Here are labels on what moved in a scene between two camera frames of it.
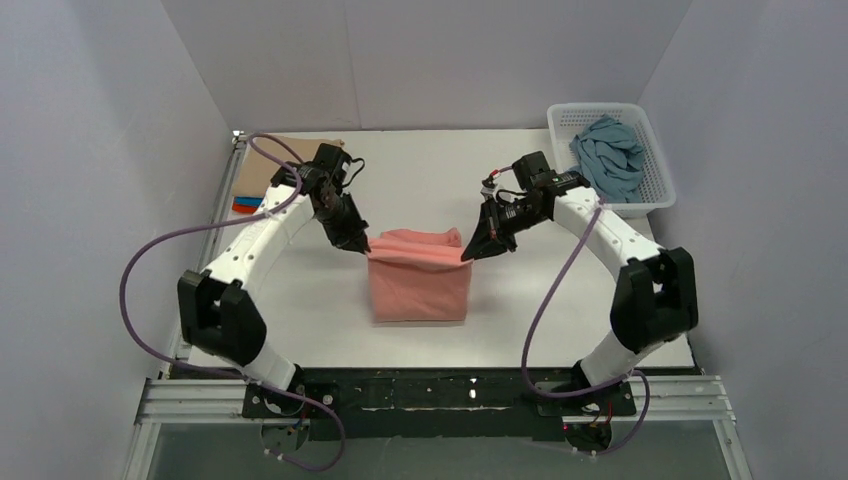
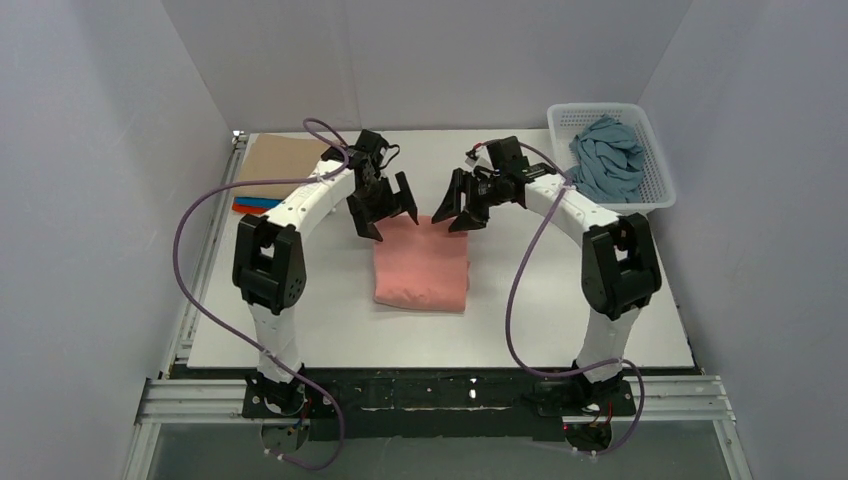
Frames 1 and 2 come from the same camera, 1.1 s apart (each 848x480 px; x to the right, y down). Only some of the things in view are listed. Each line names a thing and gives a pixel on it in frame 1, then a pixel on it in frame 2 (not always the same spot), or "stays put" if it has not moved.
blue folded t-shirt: [250, 200] stays put
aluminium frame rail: [196, 402] stays put
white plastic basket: [611, 148] stays put
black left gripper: [346, 224] → [374, 191]
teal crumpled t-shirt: [610, 157] stays put
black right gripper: [497, 221] → [479, 187]
